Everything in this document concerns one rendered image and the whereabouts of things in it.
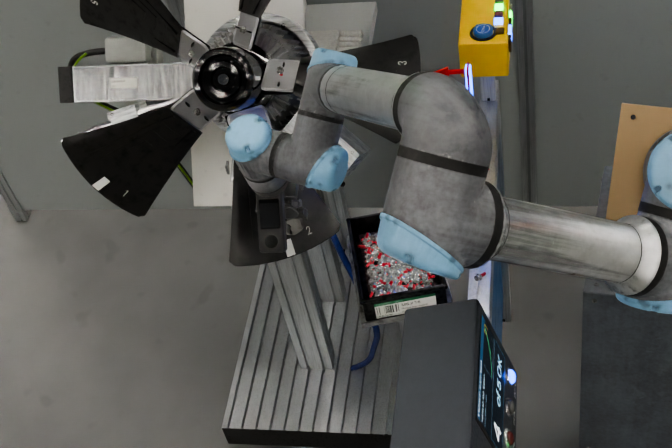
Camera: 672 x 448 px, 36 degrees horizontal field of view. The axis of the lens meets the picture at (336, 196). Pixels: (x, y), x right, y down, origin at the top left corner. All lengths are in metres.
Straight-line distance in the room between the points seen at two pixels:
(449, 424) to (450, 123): 0.38
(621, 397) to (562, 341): 0.94
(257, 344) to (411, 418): 1.60
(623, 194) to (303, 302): 1.09
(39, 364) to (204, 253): 0.60
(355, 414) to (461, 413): 1.42
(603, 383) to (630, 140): 0.48
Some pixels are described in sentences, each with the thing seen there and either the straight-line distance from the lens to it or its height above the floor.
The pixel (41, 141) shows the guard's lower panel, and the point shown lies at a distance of 3.33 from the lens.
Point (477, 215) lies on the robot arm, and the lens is 1.27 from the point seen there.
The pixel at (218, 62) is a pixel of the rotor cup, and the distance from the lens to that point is 1.90.
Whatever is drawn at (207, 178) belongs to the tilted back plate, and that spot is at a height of 0.88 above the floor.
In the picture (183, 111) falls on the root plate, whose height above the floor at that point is 1.15.
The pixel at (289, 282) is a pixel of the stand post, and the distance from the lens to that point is 2.53.
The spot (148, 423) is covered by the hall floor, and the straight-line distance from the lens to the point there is 2.96.
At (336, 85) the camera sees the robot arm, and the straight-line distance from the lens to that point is 1.52.
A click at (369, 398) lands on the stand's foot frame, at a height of 0.08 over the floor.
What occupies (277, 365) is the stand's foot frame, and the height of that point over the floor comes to 0.08.
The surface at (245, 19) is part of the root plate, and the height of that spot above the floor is 1.26.
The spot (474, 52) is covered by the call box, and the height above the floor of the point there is 1.05.
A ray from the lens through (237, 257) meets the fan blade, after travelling 1.93.
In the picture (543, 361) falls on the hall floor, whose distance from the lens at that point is 2.88.
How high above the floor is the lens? 2.38
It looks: 45 degrees down
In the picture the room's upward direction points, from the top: 13 degrees counter-clockwise
